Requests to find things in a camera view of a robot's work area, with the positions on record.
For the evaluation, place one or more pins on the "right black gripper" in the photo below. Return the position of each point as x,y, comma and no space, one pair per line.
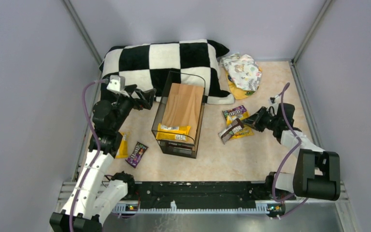
258,118

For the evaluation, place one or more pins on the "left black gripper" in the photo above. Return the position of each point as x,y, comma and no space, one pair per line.
137,97

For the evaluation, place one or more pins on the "yellow peanut M&M bag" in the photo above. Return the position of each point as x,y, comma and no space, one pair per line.
245,132

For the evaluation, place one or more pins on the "brown M&M candy bag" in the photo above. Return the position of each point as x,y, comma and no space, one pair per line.
235,126

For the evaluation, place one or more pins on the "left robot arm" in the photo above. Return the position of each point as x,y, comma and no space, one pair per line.
86,209

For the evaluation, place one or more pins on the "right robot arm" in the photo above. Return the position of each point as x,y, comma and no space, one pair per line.
307,170

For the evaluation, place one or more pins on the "yellow candy bag on shelf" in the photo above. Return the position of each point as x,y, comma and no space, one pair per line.
179,133

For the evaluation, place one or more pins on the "purple M&M candy bag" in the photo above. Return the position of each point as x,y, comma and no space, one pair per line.
135,157

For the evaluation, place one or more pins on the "yellow candy bag left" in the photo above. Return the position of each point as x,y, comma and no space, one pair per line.
122,152

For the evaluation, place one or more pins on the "purple brown M&M bag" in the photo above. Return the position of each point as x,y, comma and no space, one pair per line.
237,112

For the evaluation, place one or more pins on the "yellow cloth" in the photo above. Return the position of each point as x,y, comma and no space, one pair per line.
236,91

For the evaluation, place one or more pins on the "black white checkered pillow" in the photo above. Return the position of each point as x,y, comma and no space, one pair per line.
191,62

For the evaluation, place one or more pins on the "patterned white cloth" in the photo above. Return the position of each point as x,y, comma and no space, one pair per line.
232,61

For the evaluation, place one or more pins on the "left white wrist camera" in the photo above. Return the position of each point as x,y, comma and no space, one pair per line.
116,84

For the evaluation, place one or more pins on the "black wire shelf wooden top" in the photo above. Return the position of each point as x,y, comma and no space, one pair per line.
181,104

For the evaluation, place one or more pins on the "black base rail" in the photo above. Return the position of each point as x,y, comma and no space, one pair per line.
212,197

